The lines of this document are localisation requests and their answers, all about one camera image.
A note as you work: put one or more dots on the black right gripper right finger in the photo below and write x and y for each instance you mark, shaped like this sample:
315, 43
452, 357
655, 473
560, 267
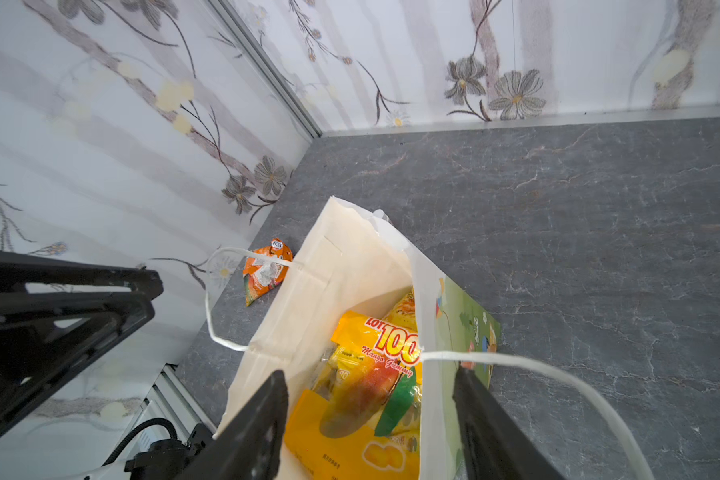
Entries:
494, 446

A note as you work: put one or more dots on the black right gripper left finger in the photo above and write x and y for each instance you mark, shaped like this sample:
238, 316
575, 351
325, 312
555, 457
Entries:
249, 447

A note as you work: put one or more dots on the large yellow snack bag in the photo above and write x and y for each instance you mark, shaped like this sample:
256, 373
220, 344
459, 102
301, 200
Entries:
358, 456

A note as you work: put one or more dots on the yellow mango gummy bag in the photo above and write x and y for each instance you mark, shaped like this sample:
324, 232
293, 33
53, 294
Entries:
374, 376

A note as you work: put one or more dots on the white paper bag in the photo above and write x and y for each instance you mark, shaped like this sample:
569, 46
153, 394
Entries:
353, 260

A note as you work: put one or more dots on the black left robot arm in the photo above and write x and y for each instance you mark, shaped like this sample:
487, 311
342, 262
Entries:
59, 317

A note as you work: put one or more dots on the orange snack packet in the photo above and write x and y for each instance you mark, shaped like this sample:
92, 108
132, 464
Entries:
261, 275

